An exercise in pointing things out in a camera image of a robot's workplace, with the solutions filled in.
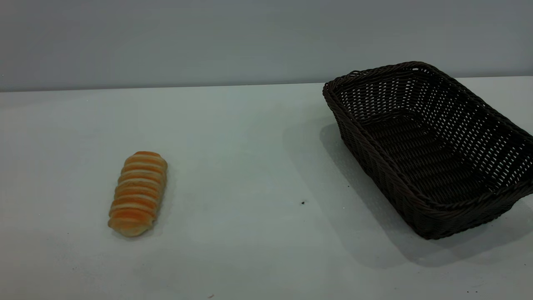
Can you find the black woven wicker basket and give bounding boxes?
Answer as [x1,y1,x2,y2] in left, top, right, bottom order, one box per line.
[323,61,533,240]

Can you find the orange striped bread roll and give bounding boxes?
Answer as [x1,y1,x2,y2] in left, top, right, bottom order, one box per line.
[108,151,168,238]

